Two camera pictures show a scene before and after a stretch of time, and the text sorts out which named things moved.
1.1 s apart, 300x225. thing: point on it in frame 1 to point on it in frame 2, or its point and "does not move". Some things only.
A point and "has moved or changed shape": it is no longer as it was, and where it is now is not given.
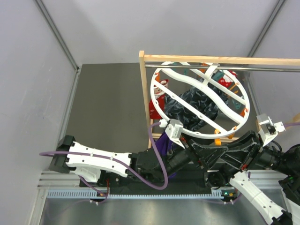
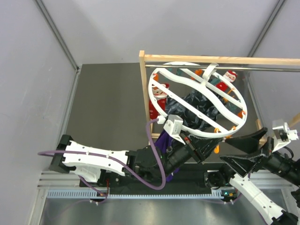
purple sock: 163,143 does not move
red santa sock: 159,101 has moved or changed shape
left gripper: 207,157 to 203,148
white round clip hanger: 209,101 does not move
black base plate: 135,184 does not move
